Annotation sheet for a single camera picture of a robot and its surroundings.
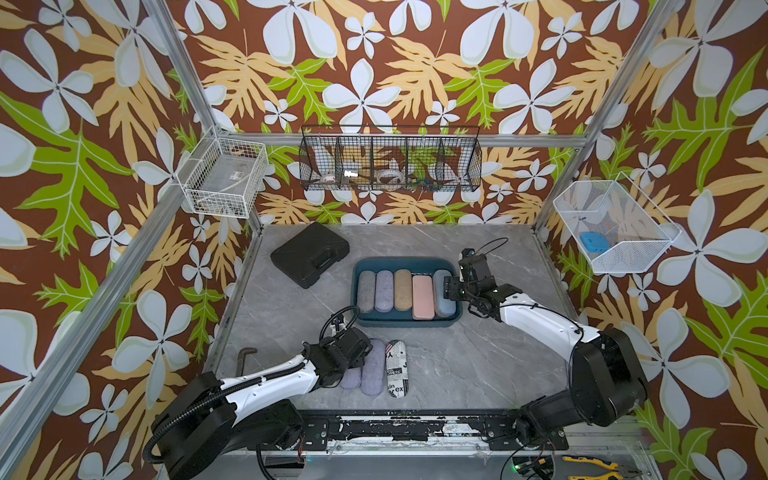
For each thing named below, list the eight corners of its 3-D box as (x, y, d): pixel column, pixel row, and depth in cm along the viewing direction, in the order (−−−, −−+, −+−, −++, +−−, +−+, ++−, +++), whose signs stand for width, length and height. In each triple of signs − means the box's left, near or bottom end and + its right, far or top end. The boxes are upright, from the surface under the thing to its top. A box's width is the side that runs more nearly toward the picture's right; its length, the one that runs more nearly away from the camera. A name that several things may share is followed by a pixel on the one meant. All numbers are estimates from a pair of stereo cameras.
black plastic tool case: (269, 265, 110) (265, 255, 105) (315, 228, 122) (312, 218, 117) (306, 291, 103) (302, 282, 98) (350, 250, 115) (349, 240, 110)
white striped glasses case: (385, 398, 82) (385, 395, 79) (385, 345, 91) (385, 340, 88) (408, 398, 82) (409, 395, 79) (405, 345, 91) (406, 340, 88)
